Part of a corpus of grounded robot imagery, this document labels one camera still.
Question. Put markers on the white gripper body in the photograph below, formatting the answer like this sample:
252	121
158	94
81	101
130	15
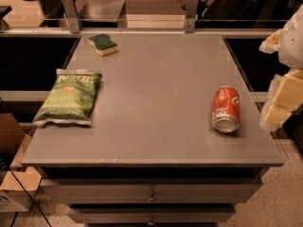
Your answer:
294	43

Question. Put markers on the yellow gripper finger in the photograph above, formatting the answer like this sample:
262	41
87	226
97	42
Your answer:
285	95
271	43

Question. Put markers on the red coke can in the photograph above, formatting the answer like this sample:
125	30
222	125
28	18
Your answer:
226	110

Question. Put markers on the grey drawer cabinet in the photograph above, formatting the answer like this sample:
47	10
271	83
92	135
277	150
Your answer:
152	117

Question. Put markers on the top drawer with knob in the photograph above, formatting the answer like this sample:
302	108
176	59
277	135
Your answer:
100	192

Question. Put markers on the drawer with knob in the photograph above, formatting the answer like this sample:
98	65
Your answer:
100	192
152	213

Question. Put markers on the green and yellow sponge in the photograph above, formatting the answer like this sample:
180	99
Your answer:
103	44

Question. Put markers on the lower drawer with knob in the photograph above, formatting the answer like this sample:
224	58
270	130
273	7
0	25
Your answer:
152	213

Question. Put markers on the green jalapeno chip bag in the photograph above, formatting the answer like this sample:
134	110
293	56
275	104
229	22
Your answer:
71	98

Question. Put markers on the cardboard box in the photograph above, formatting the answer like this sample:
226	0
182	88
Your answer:
18	183

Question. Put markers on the right metal bracket post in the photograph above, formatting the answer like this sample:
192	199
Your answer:
190	18

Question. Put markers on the metal bracket post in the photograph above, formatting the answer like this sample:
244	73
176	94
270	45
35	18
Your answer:
71	16
190	18

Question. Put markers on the left metal bracket post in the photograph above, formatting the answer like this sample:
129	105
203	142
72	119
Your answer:
71	16

